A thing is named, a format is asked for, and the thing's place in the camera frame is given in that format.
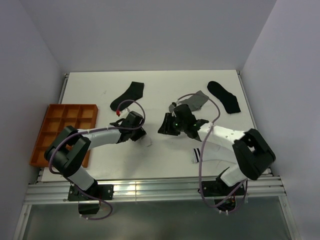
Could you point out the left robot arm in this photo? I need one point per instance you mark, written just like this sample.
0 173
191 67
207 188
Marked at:
67 152

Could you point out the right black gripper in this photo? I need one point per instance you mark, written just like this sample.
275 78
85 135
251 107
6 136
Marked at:
166 127

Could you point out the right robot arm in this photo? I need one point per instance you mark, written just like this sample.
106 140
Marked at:
252 154

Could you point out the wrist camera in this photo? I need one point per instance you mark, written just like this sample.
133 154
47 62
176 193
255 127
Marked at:
175 103
124 113

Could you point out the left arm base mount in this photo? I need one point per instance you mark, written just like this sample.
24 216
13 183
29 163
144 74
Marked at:
90 200

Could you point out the orange compartment tray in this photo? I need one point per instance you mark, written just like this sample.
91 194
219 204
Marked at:
58 116

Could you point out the white striped sock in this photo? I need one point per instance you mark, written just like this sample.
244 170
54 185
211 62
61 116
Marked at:
213 152

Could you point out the black sock right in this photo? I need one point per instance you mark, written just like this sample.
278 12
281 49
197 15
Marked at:
228 100

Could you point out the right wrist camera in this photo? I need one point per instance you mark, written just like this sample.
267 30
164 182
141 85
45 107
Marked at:
175 103

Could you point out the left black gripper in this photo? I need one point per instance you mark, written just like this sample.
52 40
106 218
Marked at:
140 133

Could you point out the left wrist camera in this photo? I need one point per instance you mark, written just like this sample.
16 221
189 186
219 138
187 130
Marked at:
124 113

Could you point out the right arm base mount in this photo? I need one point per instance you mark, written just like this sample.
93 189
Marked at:
226 198

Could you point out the black sock left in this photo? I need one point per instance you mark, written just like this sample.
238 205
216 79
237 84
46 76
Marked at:
134 92

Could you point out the black sock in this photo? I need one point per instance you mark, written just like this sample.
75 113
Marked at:
228 100
134 92

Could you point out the aluminium frame rail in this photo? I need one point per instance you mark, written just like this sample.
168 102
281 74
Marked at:
171 189

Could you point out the grey sock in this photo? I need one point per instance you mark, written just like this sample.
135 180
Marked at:
196 101

